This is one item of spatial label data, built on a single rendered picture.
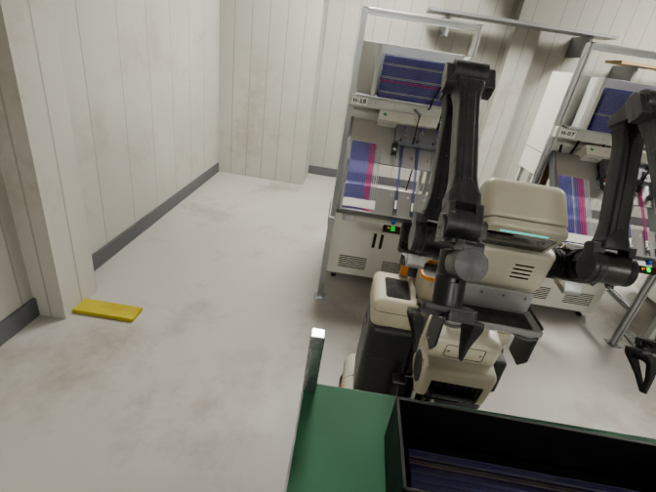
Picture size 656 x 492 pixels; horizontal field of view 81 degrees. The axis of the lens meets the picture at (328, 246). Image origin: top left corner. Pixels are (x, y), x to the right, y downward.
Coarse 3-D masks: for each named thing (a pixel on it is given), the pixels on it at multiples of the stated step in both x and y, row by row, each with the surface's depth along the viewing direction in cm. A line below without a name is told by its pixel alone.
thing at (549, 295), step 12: (540, 288) 299; (552, 288) 298; (588, 288) 296; (600, 288) 295; (540, 300) 304; (552, 300) 303; (564, 300) 302; (576, 300) 301; (588, 300) 300; (576, 312) 313; (588, 312) 306
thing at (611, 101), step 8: (608, 88) 247; (608, 96) 249; (616, 96) 249; (624, 96) 249; (600, 104) 252; (608, 104) 252; (616, 104) 251; (600, 112) 254; (608, 112) 254; (592, 120) 259; (600, 120) 256; (592, 128) 259; (600, 128) 258; (608, 128) 258
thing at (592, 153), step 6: (588, 144) 266; (582, 150) 269; (588, 150) 264; (594, 150) 265; (600, 150) 265; (606, 150) 265; (582, 156) 268; (588, 156) 266; (594, 156) 265; (600, 156) 264; (606, 156) 264; (642, 156) 265; (594, 162) 271; (642, 162) 263
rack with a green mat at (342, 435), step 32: (320, 352) 78; (320, 384) 86; (320, 416) 78; (352, 416) 79; (384, 416) 80; (512, 416) 85; (320, 448) 72; (352, 448) 73; (384, 448) 74; (288, 480) 66; (320, 480) 66; (352, 480) 67; (384, 480) 68
